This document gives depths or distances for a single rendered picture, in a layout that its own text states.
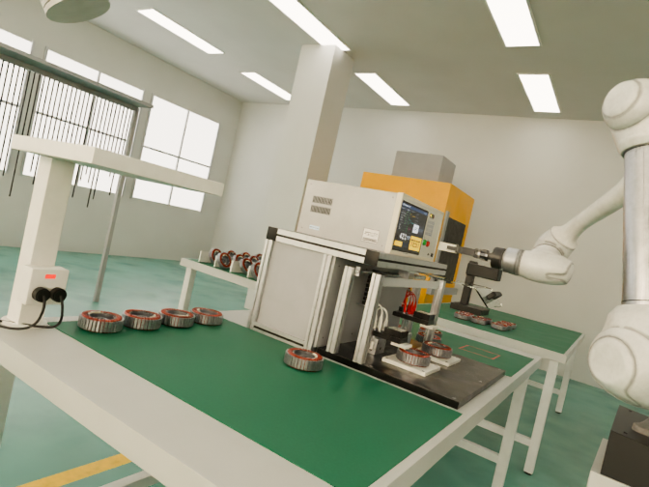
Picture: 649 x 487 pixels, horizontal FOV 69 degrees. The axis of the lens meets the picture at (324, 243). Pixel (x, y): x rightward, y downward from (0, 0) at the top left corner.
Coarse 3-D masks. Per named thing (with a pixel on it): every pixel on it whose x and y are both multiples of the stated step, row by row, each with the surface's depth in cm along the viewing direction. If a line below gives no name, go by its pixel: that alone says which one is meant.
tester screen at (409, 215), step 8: (408, 208) 160; (400, 216) 156; (408, 216) 161; (416, 216) 168; (424, 216) 174; (400, 224) 157; (408, 224) 162; (416, 224) 169; (424, 224) 175; (400, 232) 158; (408, 232) 164; (400, 240) 160; (408, 240) 165; (400, 248) 161; (408, 248) 167
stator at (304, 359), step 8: (288, 352) 133; (296, 352) 137; (304, 352) 138; (312, 352) 138; (288, 360) 131; (296, 360) 130; (304, 360) 129; (312, 360) 130; (320, 360) 132; (296, 368) 130; (304, 368) 129; (312, 368) 130; (320, 368) 133
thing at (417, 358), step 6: (402, 348) 155; (414, 348) 160; (396, 354) 156; (402, 354) 152; (408, 354) 151; (414, 354) 151; (420, 354) 157; (426, 354) 155; (402, 360) 152; (408, 360) 151; (414, 360) 151; (420, 360) 150; (426, 360) 151; (420, 366) 151; (426, 366) 153
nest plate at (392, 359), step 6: (384, 360) 153; (390, 360) 151; (396, 360) 152; (402, 366) 149; (408, 366) 148; (414, 366) 150; (432, 366) 155; (438, 366) 157; (414, 372) 147; (420, 372) 146; (426, 372) 146; (432, 372) 151
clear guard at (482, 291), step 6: (432, 276) 173; (456, 282) 169; (462, 282) 178; (474, 288) 165; (480, 288) 170; (486, 288) 178; (480, 294) 165; (486, 294) 172; (486, 300) 166; (492, 300) 174; (486, 306) 162; (492, 306) 167; (498, 306) 178
